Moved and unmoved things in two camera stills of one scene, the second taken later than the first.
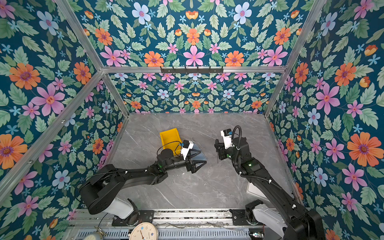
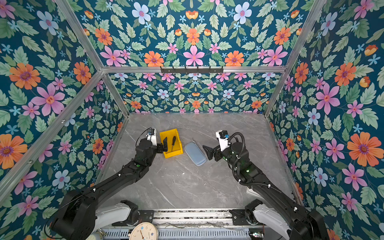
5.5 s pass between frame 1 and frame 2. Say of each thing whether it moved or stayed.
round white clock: stayed
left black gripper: moved
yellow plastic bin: stayed
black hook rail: stayed
